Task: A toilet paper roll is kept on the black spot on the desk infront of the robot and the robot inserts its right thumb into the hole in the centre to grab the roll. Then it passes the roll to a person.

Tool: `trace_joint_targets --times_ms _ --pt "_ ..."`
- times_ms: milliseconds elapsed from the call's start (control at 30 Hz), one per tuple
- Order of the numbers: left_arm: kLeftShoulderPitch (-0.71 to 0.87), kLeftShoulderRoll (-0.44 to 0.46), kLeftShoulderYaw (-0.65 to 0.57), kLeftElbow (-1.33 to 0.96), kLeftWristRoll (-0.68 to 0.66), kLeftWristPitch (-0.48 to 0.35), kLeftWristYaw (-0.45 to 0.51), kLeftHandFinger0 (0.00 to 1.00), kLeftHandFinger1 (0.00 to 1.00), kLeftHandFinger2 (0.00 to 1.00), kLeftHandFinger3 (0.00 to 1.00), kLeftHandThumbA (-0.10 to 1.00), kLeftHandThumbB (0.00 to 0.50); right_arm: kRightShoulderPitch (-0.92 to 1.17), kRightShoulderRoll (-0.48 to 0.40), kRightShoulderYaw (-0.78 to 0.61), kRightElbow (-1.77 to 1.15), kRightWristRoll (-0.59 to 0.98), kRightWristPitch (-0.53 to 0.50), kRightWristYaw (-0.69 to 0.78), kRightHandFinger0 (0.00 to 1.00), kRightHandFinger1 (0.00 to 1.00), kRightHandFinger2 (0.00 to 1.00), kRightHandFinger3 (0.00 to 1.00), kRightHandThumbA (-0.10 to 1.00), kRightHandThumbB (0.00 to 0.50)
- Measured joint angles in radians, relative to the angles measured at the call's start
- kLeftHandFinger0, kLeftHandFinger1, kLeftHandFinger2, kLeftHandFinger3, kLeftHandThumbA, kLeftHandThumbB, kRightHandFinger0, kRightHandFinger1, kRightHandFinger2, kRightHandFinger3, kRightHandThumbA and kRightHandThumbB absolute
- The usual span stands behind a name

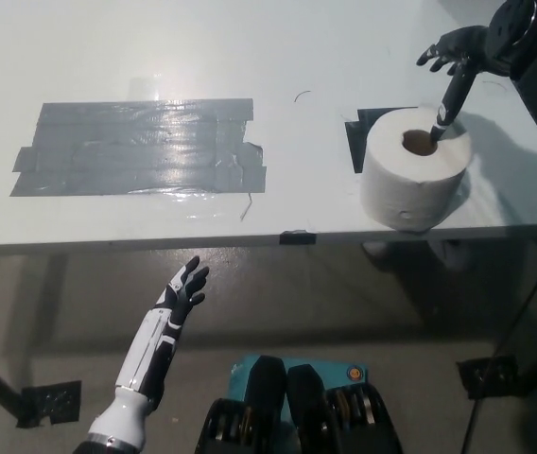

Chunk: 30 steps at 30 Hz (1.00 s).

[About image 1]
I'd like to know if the black tape square patch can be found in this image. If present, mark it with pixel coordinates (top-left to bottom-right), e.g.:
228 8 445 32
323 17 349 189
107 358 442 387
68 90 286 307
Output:
343 107 392 175

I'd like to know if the black and teal robot torso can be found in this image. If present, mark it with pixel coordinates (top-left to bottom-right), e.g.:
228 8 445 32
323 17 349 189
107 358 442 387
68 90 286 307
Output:
196 353 405 454

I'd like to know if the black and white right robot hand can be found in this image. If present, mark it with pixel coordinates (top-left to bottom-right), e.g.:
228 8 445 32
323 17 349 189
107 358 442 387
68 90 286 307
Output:
417 26 492 142

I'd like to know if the grey shoe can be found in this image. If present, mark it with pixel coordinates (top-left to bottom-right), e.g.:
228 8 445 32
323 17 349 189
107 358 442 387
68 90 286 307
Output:
431 238 468 273
361 239 395 271

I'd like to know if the white toilet paper roll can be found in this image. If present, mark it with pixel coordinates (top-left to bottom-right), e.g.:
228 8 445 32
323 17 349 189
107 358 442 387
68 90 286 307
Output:
360 106 476 233

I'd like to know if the grey duct tape patch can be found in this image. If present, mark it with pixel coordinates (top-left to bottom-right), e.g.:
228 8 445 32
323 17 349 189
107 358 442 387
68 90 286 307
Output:
8 97 269 198

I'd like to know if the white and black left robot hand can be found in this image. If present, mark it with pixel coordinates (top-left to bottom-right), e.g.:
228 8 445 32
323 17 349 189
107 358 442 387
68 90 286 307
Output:
87 255 211 448

